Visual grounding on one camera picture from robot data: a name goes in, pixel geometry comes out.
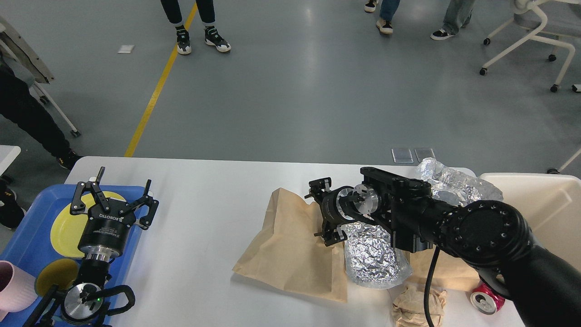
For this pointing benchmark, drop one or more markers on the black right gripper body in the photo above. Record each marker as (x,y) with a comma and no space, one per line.
(332,213)

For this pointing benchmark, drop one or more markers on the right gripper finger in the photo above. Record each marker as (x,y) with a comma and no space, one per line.
(331,234)
(318,189)

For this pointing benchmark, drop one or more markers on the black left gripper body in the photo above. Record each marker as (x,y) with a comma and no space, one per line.
(106,233)

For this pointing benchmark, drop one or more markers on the yellow round plate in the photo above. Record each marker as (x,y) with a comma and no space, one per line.
(69,224)

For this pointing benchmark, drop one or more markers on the large brown paper bag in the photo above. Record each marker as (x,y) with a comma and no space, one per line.
(287,255)

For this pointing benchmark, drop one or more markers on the dark green mug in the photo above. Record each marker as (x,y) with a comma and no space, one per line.
(61,272)

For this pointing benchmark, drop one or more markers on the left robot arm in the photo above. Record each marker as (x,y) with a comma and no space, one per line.
(87,301)

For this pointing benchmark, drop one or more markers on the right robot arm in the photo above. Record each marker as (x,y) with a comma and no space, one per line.
(490,236)

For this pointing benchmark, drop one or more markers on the floor outlet cover plates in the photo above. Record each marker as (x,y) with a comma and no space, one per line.
(409,156)

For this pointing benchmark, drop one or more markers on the pink mug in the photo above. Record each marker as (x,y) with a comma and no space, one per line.
(17,289)

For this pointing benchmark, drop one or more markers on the crumpled brown paper ball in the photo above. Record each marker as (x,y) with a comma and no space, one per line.
(408,308)

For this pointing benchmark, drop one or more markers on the crumpled foil container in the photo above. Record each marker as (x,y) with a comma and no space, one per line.
(455,187)

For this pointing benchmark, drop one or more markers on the crushed red can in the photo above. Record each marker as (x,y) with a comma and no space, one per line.
(486,300)

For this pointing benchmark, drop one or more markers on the grey chair left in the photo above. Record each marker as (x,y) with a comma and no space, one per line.
(30,68)

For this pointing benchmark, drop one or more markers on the person in blue jeans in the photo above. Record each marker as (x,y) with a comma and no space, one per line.
(387,11)

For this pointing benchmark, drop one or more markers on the beige plastic bin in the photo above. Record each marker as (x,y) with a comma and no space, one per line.
(551,204)

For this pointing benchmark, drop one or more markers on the person in grey jeans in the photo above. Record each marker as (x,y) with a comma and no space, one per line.
(457,16)

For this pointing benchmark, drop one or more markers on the white office chair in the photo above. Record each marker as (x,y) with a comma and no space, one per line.
(547,22)

